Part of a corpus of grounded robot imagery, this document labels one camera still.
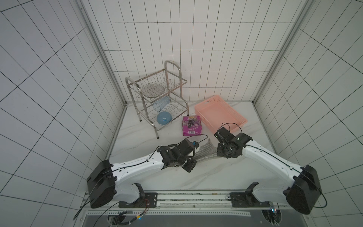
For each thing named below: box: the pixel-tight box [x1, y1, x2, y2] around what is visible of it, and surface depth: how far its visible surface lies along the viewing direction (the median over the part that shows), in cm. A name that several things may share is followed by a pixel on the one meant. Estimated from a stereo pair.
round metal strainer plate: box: [140, 83, 166, 99], surface depth 92 cm
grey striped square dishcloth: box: [193, 138, 218, 163], surface depth 92 cm
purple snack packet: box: [181, 115, 202, 137], surface depth 100 cm
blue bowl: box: [156, 111, 173, 125], surface depth 101 cm
